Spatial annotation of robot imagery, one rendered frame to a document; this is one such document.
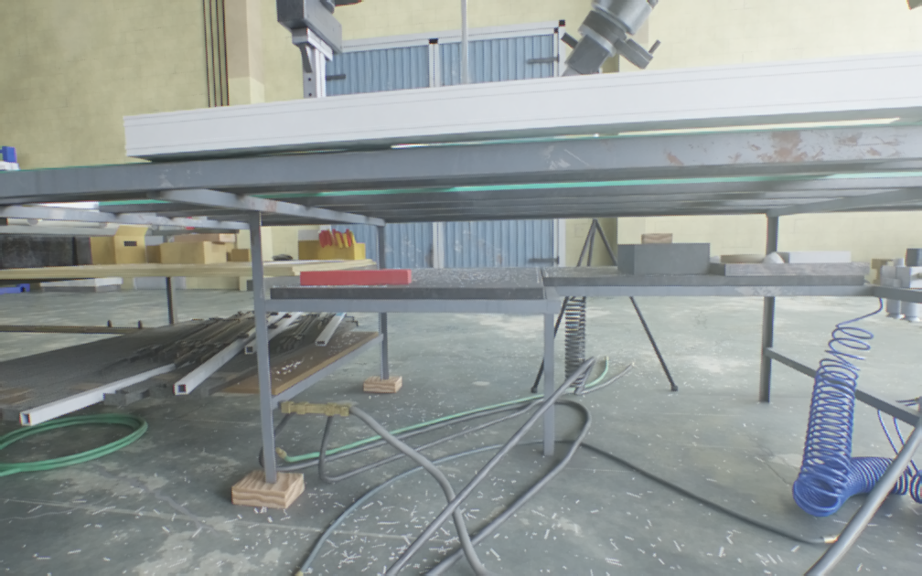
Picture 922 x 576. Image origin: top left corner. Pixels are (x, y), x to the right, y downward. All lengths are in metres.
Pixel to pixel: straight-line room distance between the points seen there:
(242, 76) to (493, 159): 8.09
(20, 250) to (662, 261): 2.54
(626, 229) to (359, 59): 4.95
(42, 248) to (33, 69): 9.68
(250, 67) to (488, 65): 3.83
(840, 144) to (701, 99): 0.22
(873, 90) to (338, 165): 0.77
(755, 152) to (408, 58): 7.43
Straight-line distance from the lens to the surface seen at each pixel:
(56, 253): 2.73
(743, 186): 1.45
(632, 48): 0.87
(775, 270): 1.62
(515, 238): 7.22
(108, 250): 2.53
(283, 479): 1.46
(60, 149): 11.55
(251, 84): 8.65
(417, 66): 7.96
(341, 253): 2.12
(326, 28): 0.88
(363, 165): 0.80
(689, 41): 8.15
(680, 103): 0.75
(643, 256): 1.57
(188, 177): 0.97
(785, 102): 0.79
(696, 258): 1.61
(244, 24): 8.99
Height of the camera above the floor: 0.69
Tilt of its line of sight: 5 degrees down
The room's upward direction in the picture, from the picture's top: 1 degrees counter-clockwise
